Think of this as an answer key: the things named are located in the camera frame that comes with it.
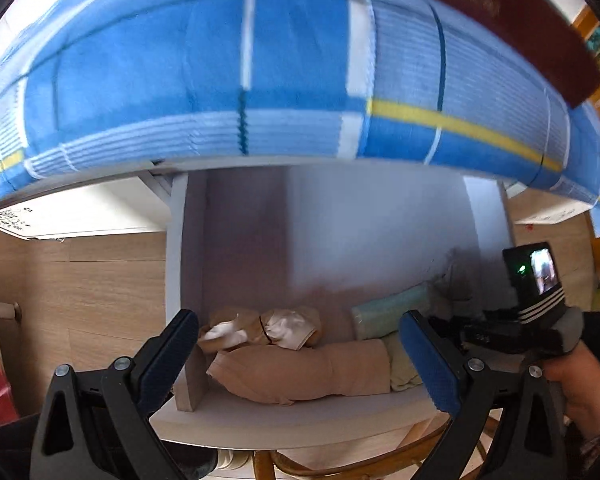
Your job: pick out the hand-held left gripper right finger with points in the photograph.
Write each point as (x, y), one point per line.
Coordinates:
(427, 360)

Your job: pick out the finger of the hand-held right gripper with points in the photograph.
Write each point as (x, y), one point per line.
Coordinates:
(450, 330)

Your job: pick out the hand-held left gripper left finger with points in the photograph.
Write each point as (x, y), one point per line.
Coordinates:
(165, 360)

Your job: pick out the mint green cloth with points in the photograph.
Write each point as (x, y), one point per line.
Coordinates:
(385, 310)

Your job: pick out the cream bundle with black band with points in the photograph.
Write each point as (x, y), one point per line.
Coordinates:
(285, 327)

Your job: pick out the peach cloth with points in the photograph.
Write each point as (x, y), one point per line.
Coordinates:
(300, 370)

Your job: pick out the white cabinet shelf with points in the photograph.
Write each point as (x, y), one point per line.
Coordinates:
(355, 220)

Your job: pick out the person's right hand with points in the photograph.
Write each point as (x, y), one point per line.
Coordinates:
(585, 390)

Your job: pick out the white ribbed object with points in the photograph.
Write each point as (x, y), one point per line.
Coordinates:
(232, 460)

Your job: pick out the white cylindrical fitting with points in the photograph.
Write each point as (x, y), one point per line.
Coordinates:
(7, 311)

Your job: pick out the wooden chair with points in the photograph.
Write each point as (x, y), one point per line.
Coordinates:
(300, 465)

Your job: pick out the blue plaid sheet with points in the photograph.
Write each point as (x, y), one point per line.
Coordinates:
(300, 60)

